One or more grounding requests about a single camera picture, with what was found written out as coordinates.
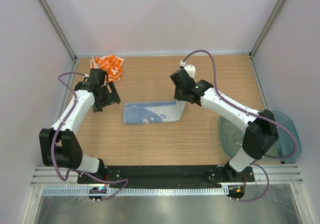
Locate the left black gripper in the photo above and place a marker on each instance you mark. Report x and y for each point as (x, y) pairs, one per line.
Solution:
(112, 98)

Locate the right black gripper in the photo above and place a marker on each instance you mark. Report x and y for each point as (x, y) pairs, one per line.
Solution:
(177, 97)

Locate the blue bear towel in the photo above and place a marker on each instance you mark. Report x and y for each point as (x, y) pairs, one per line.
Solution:
(153, 112)

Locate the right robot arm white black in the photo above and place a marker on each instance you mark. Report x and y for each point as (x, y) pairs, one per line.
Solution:
(259, 128)

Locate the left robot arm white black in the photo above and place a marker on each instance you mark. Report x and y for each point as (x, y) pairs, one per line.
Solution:
(59, 145)

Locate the orange white patterned towel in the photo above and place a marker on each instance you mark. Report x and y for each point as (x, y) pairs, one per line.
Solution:
(111, 64)

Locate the clear teal plastic container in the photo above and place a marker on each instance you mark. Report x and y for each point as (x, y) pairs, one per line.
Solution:
(231, 138)

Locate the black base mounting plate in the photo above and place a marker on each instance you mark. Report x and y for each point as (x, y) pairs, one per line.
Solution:
(176, 177)

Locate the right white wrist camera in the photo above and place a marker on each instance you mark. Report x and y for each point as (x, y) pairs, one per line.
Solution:
(190, 69)

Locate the white slotted cable duct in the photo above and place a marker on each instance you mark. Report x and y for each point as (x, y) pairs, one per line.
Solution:
(95, 191)

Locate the aluminium frame rail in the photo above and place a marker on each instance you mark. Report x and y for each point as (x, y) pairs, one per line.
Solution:
(277, 174)

